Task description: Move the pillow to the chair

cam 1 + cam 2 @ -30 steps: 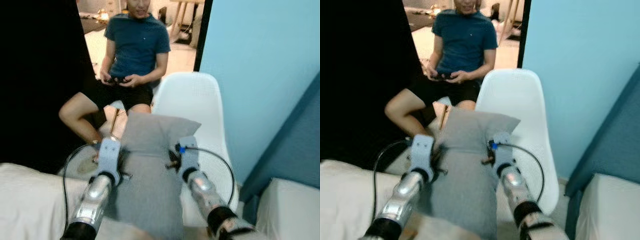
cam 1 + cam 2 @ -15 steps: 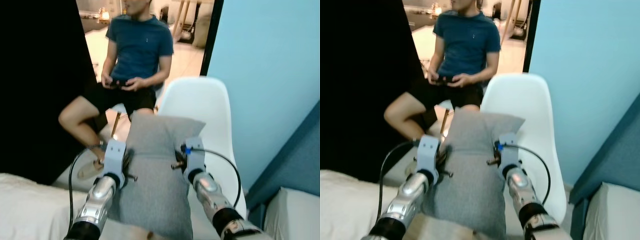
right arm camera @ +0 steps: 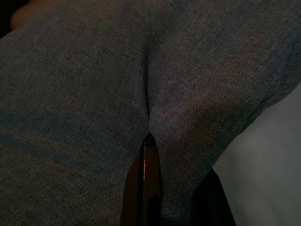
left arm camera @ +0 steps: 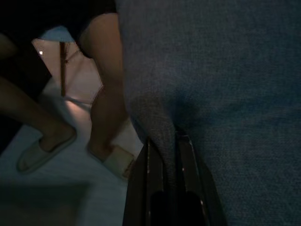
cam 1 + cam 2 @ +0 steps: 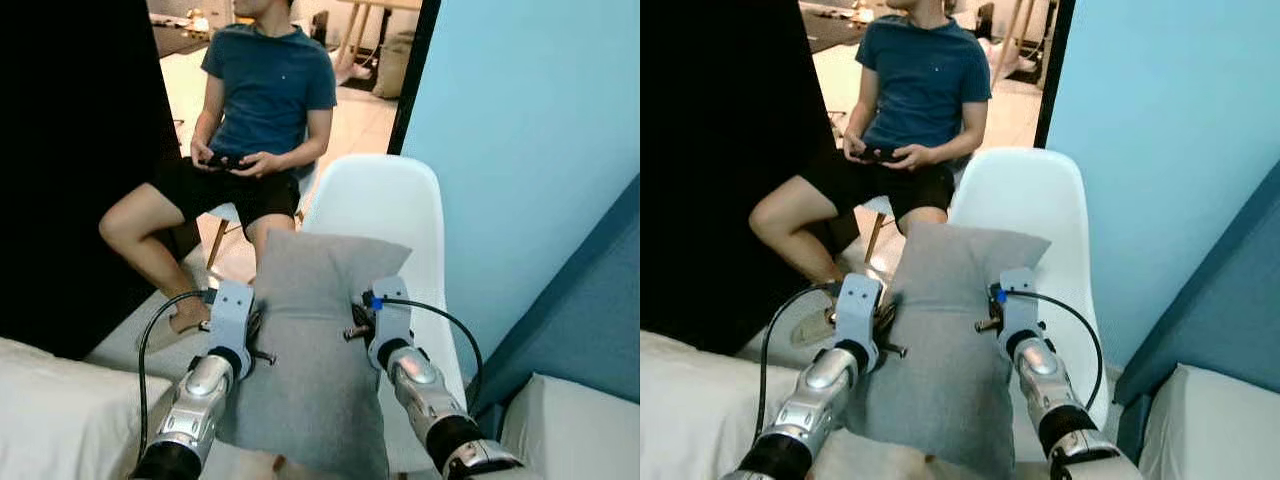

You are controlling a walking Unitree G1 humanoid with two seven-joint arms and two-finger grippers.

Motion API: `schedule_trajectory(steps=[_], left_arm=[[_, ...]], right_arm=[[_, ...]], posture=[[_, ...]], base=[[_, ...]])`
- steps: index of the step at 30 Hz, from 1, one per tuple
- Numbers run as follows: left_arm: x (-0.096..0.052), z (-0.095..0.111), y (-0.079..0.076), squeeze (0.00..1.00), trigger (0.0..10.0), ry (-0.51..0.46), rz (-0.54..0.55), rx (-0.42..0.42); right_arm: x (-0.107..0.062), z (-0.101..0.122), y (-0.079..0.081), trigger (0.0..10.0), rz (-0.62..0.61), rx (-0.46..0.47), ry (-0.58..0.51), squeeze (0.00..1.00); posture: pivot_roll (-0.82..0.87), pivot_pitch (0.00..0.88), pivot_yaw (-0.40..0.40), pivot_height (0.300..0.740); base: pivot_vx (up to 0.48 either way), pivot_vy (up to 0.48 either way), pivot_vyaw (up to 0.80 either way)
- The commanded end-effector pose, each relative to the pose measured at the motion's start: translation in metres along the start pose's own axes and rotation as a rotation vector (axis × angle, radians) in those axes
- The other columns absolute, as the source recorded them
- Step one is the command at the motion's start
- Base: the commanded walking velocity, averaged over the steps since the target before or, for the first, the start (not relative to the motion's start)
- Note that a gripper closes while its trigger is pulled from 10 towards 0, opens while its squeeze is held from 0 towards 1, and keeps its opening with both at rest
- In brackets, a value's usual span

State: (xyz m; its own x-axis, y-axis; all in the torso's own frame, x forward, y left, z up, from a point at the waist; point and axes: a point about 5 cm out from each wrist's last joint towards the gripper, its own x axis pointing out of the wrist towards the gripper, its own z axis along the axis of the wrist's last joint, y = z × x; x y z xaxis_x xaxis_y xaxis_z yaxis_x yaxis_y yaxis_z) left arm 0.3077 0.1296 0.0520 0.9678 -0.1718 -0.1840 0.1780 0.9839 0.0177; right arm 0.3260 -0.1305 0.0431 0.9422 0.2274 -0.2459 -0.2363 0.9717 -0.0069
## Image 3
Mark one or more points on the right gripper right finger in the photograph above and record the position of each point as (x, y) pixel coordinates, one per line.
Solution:
(211, 207)

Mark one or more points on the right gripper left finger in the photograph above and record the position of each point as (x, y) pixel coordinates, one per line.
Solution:
(145, 200)

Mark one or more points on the grey fabric pillow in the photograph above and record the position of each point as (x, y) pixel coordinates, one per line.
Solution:
(70, 141)

